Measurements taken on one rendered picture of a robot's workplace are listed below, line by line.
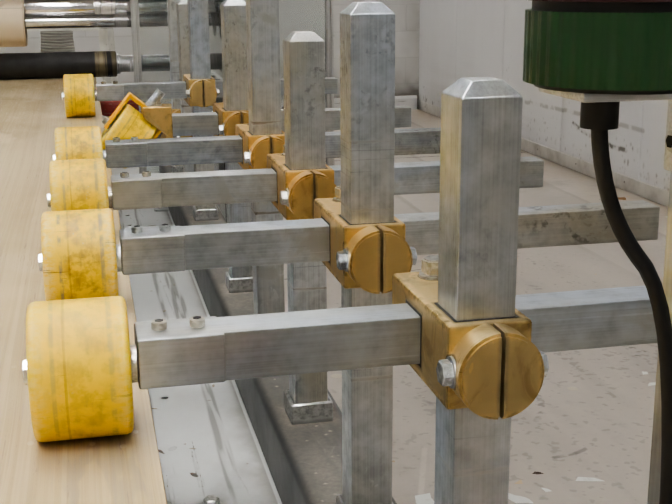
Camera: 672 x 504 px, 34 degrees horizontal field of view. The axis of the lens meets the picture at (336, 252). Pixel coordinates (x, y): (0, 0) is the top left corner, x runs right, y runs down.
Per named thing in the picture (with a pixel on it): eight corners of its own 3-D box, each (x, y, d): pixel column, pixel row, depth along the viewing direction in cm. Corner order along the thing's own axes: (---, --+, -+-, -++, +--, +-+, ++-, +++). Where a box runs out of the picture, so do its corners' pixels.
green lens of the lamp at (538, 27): (657, 70, 38) (661, 5, 37) (759, 87, 32) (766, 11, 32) (494, 75, 36) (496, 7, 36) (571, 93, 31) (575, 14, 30)
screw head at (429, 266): (445, 270, 71) (446, 253, 71) (456, 279, 69) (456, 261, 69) (414, 272, 71) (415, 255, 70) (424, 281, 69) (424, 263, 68)
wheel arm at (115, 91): (334, 92, 217) (334, 74, 216) (338, 94, 213) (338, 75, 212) (77, 100, 206) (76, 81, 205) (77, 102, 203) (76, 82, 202)
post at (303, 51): (321, 471, 121) (317, 30, 109) (328, 485, 117) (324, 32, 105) (290, 474, 120) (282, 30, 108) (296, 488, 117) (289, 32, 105)
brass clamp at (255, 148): (277, 160, 144) (277, 122, 143) (297, 178, 131) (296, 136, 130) (231, 162, 143) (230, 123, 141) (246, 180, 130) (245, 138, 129)
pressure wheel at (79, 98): (94, 89, 199) (96, 124, 205) (92, 65, 205) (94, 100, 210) (60, 90, 198) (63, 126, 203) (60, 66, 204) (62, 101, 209)
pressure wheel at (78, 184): (104, 141, 110) (108, 195, 105) (107, 199, 116) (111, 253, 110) (43, 144, 109) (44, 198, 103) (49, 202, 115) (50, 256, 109)
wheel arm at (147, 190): (531, 183, 122) (532, 151, 121) (544, 188, 119) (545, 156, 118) (76, 206, 112) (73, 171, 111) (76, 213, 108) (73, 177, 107)
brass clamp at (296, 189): (316, 196, 120) (316, 151, 119) (345, 222, 108) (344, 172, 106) (261, 199, 119) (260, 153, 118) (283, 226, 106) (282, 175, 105)
